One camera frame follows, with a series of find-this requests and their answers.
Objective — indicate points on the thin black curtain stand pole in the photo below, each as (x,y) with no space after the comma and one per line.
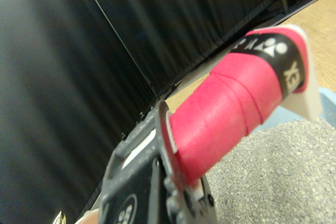
(123,45)

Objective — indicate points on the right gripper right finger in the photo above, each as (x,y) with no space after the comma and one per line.
(165,129)

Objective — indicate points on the blue litter tray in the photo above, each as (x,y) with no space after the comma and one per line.
(275,171)

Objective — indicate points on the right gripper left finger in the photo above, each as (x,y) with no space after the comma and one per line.
(119,153)

